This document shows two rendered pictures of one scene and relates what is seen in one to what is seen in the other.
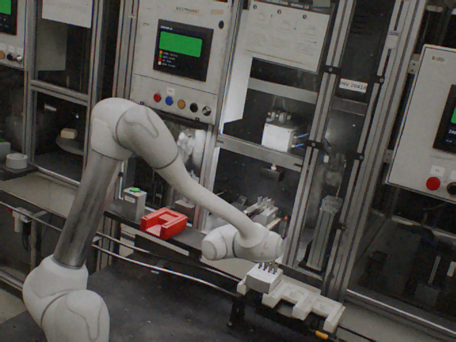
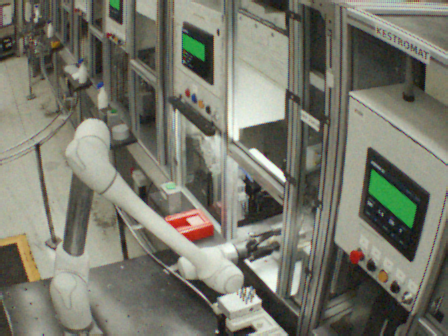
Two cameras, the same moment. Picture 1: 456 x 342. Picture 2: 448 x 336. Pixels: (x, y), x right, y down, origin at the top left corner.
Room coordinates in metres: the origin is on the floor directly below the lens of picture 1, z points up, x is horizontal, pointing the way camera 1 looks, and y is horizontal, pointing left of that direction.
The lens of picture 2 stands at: (0.31, -1.07, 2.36)
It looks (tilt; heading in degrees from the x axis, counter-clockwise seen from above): 30 degrees down; 37
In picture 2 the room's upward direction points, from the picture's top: straight up
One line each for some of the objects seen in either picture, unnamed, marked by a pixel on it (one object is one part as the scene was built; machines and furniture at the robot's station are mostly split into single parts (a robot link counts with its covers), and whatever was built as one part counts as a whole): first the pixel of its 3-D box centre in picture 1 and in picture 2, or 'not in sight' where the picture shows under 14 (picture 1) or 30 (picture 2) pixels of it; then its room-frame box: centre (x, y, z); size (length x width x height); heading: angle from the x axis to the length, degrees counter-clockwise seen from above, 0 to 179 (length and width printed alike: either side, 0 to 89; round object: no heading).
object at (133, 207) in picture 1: (135, 203); (172, 198); (1.89, 0.37, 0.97); 0.08 x 0.08 x 0.12; 64
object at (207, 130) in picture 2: (165, 114); (190, 112); (1.93, 0.29, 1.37); 0.36 x 0.04 x 0.04; 64
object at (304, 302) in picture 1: (288, 305); (254, 332); (1.53, -0.30, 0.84); 0.36 x 0.14 x 0.10; 64
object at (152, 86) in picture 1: (192, 56); (223, 51); (2.05, 0.23, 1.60); 0.42 x 0.29 x 0.46; 64
